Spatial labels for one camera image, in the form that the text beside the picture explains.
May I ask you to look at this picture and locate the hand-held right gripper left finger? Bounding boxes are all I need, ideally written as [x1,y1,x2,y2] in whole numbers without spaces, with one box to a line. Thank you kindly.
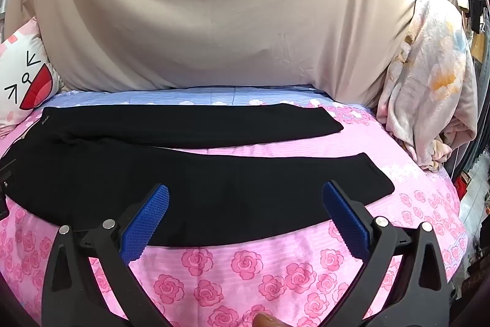
[42,184,170,327]

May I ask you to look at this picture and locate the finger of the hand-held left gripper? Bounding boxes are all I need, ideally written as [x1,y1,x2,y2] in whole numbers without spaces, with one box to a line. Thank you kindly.
[0,158,17,216]

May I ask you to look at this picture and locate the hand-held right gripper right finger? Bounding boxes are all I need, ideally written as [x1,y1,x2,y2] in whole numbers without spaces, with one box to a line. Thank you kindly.
[322,179,457,327]

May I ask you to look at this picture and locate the black pants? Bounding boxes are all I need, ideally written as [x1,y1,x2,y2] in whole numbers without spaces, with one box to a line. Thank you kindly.
[0,105,396,247]

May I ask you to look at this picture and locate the person's right hand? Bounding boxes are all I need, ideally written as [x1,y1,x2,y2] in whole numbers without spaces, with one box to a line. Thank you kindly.
[254,314,285,327]

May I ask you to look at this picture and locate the cat face pillow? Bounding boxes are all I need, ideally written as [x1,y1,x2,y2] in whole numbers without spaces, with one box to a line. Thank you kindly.
[0,17,62,128]

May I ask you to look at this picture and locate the pink floral bedsheet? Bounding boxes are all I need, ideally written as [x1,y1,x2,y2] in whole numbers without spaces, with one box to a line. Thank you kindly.
[0,86,472,327]

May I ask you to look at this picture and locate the cream floral fleece blanket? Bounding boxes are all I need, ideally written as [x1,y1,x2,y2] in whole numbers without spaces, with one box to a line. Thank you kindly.
[377,0,479,172]

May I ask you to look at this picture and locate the cardboard box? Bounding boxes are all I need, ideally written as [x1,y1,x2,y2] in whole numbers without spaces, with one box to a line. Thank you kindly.
[470,31,490,61]

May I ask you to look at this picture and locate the beige draped cloth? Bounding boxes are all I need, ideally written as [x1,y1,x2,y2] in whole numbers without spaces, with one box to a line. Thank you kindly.
[4,0,464,109]

